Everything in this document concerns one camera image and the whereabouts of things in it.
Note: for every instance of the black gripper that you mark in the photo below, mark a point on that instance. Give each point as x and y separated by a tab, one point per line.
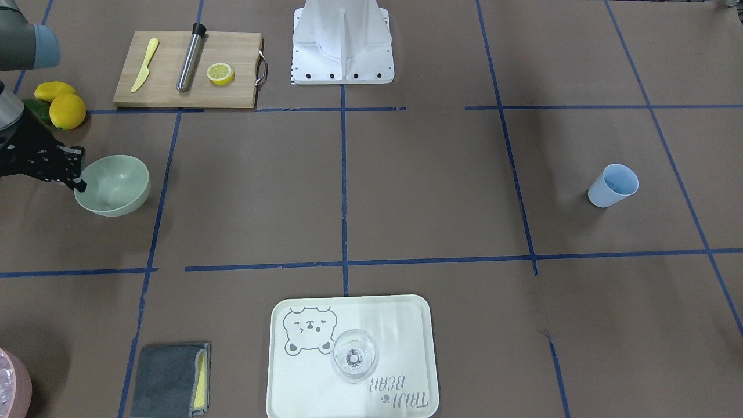
24	152

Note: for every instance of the green bowl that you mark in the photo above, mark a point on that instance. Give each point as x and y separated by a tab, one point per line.
115	186

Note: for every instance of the light blue plastic cup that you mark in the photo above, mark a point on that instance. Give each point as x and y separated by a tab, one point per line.
615	183

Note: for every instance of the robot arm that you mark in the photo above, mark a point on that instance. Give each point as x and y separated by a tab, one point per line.
24	46

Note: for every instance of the pink bowl with ice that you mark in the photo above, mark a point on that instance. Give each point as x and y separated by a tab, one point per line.
16	386

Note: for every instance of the yellow lemon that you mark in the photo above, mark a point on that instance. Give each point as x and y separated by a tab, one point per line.
49	91
67	111

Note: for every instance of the yellow plastic knife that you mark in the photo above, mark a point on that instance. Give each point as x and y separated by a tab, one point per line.
144	70

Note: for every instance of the lemon half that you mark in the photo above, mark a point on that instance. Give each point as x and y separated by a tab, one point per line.
220	74

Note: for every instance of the wooden cutting board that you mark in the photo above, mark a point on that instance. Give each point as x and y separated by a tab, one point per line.
241	50

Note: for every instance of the cream bear tray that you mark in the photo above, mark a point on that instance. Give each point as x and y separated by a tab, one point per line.
301	378

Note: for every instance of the clear wine glass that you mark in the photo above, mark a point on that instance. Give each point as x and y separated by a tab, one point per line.
355	355

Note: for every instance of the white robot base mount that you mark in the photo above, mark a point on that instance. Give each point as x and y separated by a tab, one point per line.
342	42

